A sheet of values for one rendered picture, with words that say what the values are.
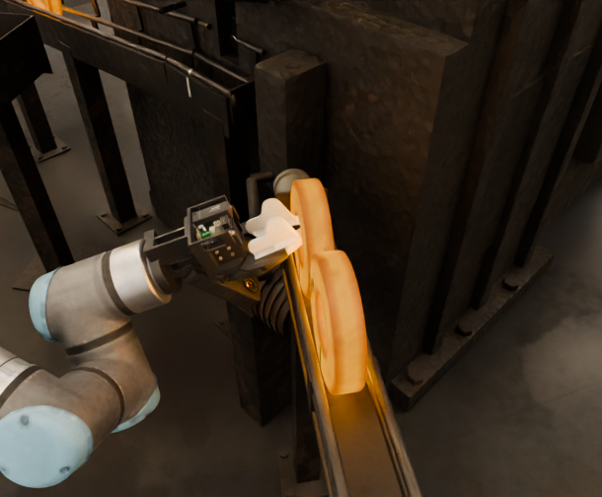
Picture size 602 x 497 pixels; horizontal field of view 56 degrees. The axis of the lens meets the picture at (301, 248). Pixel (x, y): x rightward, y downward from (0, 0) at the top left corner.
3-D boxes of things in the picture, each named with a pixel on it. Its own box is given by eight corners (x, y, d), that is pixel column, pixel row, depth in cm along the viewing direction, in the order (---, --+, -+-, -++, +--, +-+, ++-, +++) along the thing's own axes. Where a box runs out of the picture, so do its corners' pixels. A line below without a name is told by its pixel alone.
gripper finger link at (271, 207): (307, 194, 69) (237, 220, 70) (321, 228, 73) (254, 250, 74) (303, 179, 71) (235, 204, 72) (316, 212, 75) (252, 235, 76)
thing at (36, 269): (33, 239, 177) (-73, 6, 127) (111, 249, 174) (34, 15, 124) (-5, 286, 163) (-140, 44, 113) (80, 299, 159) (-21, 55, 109)
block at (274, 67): (299, 161, 111) (298, 42, 95) (328, 177, 107) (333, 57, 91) (258, 183, 106) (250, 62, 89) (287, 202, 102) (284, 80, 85)
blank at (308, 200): (313, 156, 75) (288, 158, 75) (338, 222, 63) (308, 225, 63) (313, 248, 85) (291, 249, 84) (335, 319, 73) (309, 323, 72)
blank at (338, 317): (337, 221, 63) (307, 225, 63) (373, 318, 51) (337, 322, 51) (335, 320, 73) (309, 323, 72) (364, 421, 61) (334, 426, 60)
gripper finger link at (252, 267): (286, 256, 69) (220, 279, 70) (290, 264, 70) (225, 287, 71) (281, 231, 72) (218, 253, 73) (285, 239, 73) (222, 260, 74)
